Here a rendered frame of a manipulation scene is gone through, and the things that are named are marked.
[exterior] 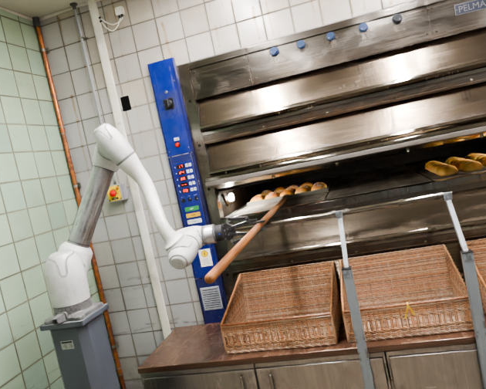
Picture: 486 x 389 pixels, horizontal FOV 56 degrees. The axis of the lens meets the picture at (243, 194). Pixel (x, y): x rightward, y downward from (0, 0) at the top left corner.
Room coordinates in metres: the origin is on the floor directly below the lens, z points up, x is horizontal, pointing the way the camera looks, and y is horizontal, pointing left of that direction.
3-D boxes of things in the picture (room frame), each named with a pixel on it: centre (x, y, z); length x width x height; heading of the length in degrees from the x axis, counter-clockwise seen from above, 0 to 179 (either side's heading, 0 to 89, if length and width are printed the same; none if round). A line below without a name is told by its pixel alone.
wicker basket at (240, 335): (2.34, -0.08, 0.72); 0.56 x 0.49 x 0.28; 74
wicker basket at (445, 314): (2.19, -0.65, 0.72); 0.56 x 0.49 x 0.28; 76
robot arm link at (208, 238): (2.11, 0.18, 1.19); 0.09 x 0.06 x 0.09; 166
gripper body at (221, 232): (2.09, 0.11, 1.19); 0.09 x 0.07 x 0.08; 76
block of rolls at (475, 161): (2.73, -1.39, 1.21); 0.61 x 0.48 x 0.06; 165
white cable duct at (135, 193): (2.79, 0.64, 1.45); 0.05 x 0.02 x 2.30; 75
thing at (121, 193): (2.79, 0.75, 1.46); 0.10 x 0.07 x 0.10; 75
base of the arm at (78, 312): (1.91, 0.81, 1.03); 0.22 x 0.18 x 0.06; 166
